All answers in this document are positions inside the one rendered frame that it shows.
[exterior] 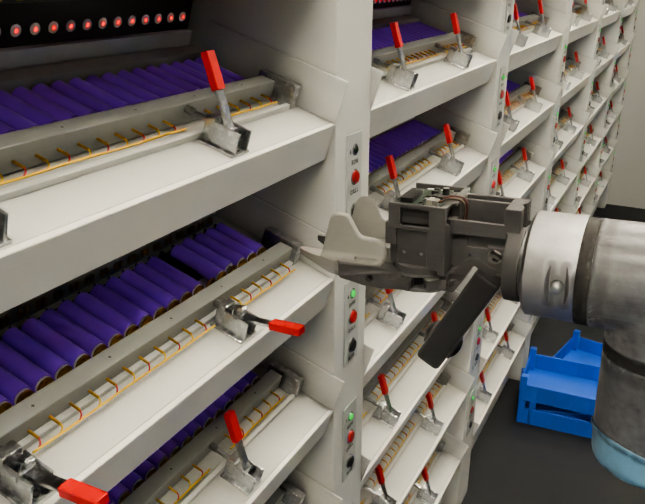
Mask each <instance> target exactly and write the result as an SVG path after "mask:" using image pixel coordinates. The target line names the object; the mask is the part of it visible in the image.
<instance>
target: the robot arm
mask: <svg viewBox="0 0 645 504"><path fill-rule="evenodd" d="M428 188H434V190H432V189H428ZM442 189H443V191H441V190H442ZM450 190H454V192H451V191H450ZM531 201H532V199H523V198H514V197H504V196H495V195H485V194H475V193H470V188H469V187H460V186H450V185H440V184H430V183H420V182H417V183H416V188H411V189H410V190H408V191H407V192H405V193H404V194H403V195H401V196H400V197H398V198H397V199H395V200H394V201H393V202H392V201H389V202H388V220H385V219H384V218H383V217H382V216H381V213H380V211H379V209H378V206H377V204H376V202H375V200H374V199H373V198H371V197H368V196H362V197H360V198H359V199H358V200H357V201H356V203H355V207H354V211H353V215H352V217H351V216H350V215H349V214H347V213H343V212H337V213H334V214H333V215H332V216H331V218H330V220H329V224H328V229H327V233H326V234H319V235H318V241H320V242H321V243H322V244H323V249H322V248H317V247H308V246H301V247H300V253H301V254H302V255H303V256H305V257H306V258H308V259H309V260H311V261H312V262H314V263H315V264H317V265H319V266H320V267H322V268H323V269H325V270H327V271H328V272H330V273H333V274H335V275H338V276H339V277H340V278H342V279H346V280H349V281H352V282H355V283H358V284H361V285H364V286H369V287H374V288H381V289H398V290H405V291H410V292H421V293H436V292H439V291H446V290H447V291H448V292H454V291H455V290H456V289H457V287H458V286H459V285H460V284H461V283H462V281H463V280H464V279H465V278H466V276H467V275H468V274H469V272H470V271H471V270H472V268H473V267H474V266H475V267H476V268H478V269H477V270H476V272H475V273H474V275H473V276H472V277H471V279H470V280H469V281H468V283H467V284H466V286H465V287H464V288H463V290H462V291H461V293H460V294H459V295H458V297H457V298H456V299H455V301H454V302H453V304H452V305H451V306H450V308H449V309H448V311H447V312H446V313H445V315H444V316H443V317H442V319H441V320H437V321H435V322H433V323H431V324H430V325H429V326H428V327H427V329H426V331H425V334H424V340H423V341H424V344H423V345H422V347H421V348H420V349H419V351H418V353H417V355H418V357H419V358H420V359H421V360H423V361H424V362H425V363H427V364H428V365H429V366H431V367H432V368H434V369H437V368H439V367H440V366H441V364H442V363H443V362H444V361H445V359H446V358H447V359H448V358H450V357H453V356H454V355H456V354H457V353H458V352H459V351H460V349H461V347H462V344H463V338H464V337H463V336H464V334H465V333H466V332H467V330H468V329H469V328H470V326H471V325H472V324H473V323H474V321H475V320H476V319H477V317H478V316H479V315H480V313H481V312H482V311H483V309H484V308H485V307H486V305H487V304H488V303H489V302H490V300H491V299H492V298H493V296H494V295H495V294H496V292H497V291H498V290H499V288H500V287H501V293H502V297H503V299H504V300H509V301H515V302H520V307H521V309H522V311H523V312H524V314H527V315H533V316H539V317H544V318H550V319H555V320H561V321H567V322H572V323H574V324H579V325H585V326H589V327H595V328H601V329H605V330H604V340H603V347H602V355H601V363H600V370H599V378H598V386H597V394H596V402H595V410H594V415H593V416H592V417H591V425H592V441H591V444H592V450H593V453H594V455H595V457H596V458H597V460H598V461H599V462H600V464H601V465H602V466H603V467H605V468H606V470H607V471H608V472H611V473H612V474H613V475H614V476H616V477H617V478H619V479H620V480H622V481H624V482H626V483H628V484H630V485H633V486H635V487H638V488H641V489H644V490H645V223H644V222H635V221H626V220H617V219H608V218H599V217H591V216H589V215H580V214H571V213H562V212H552V211H543V210H542V211H539V212H537V213H536V215H535V216H534V218H533V219H532V221H530V214H531ZM390 262H392V263H390Z"/></svg>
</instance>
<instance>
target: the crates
mask: <svg viewBox="0 0 645 504"><path fill-rule="evenodd" d="M580 332H581V331H580V330H577V329H575V330H574V331H573V337H572V338H571V339H570V340H569V341H568V342H567V343H566V344H565V345H564V346H563V347H562V348H561V349H560V350H559V351H558V352H557V353H556V354H555V355H554V356H553V357H550V356H545V355H540V354H536V353H537V347H534V346H531V347H530V353H529V358H528V361H527V364H526V367H525V368H521V376H520V384H519V397H518V399H519V401H518V409H517V417H516V422H521V423H525V424H529V425H534V426H538V427H543V428H547V429H552V430H556V431H560V432H565V433H569V434H574V435H578V436H582V437H587V438H591V439H592V425H591V417H592V416H593V415H594V410H595V402H596V394H597V386H598V378H599V370H600V363H601V355H602V347H603V344H602V343H599V342H595V341H592V340H589V339H586V338H583V337H580Z"/></svg>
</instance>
